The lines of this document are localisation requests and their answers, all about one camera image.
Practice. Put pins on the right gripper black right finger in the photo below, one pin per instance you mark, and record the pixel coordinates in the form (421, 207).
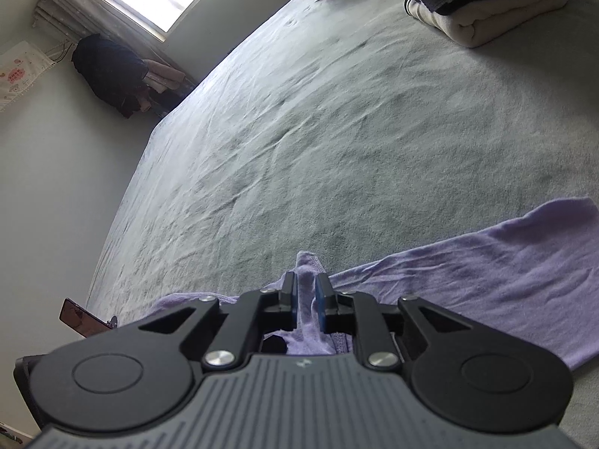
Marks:
(325, 302)

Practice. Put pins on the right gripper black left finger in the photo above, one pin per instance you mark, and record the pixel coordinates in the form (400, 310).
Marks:
(288, 301)

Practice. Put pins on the purple sweater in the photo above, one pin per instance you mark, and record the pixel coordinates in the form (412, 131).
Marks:
(534, 277)

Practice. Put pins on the dark hanging clothes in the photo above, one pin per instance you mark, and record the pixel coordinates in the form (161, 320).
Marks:
(126, 81)

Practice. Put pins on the grey bed blanket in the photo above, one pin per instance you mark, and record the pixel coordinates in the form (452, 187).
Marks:
(344, 131)

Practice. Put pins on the black smartphone on stand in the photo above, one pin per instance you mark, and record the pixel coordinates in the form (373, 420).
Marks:
(82, 321)

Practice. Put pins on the grey curtain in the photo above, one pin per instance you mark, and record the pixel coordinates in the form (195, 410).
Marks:
(71, 20)

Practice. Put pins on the wall poster calendar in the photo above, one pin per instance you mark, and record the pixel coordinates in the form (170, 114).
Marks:
(20, 67)

